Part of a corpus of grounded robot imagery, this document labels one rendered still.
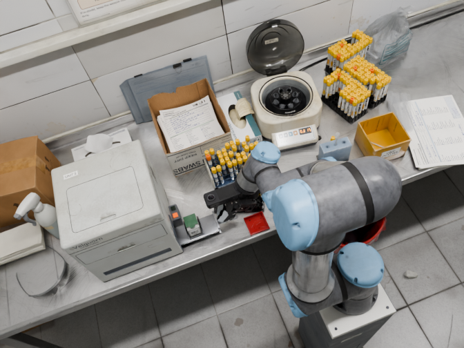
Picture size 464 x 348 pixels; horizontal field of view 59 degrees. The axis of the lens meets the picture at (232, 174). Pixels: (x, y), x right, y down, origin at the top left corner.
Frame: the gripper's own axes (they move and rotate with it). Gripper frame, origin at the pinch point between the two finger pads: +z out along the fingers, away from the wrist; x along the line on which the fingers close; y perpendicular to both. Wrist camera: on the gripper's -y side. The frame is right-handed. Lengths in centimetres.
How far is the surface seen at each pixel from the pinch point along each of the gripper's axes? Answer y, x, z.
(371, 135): 57, 12, -29
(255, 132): 19.7, 27.1, -13.9
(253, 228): 11.0, -5.3, -1.1
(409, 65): 85, 38, -44
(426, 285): 122, -29, 36
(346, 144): 40, 7, -29
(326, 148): 34.5, 8.5, -26.0
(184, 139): -1.6, 35.2, -0.9
